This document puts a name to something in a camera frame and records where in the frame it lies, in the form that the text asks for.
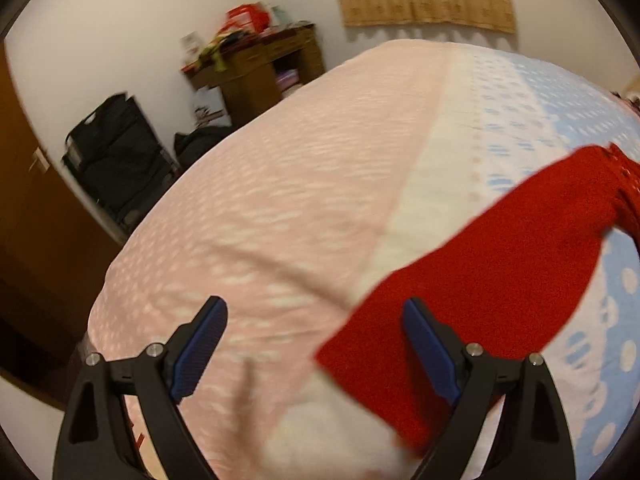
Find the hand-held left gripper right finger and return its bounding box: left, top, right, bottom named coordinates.
left=403, top=297, right=577, bottom=480

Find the red knitted garment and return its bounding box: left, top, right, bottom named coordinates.
left=314, top=143, right=640, bottom=458

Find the red box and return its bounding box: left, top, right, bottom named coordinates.
left=222, top=4, right=271, bottom=36

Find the brown wooden door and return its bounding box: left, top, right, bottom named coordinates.
left=0, top=42, right=123, bottom=406

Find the yellow-green cloth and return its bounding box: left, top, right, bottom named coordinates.
left=197, top=35, right=236, bottom=71

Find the white shopping bag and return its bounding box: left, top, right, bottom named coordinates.
left=194, top=87, right=232, bottom=128

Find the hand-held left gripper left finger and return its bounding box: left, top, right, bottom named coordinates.
left=52, top=296, right=229, bottom=480

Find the black backpack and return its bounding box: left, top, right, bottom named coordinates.
left=173, top=126, right=236, bottom=170

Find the pink and blue printed blanket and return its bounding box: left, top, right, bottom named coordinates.
left=86, top=39, right=640, bottom=480

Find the large black bag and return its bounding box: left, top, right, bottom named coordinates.
left=62, top=92, right=181, bottom=231

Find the brown wooden desk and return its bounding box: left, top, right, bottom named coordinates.
left=181, top=24, right=326, bottom=126

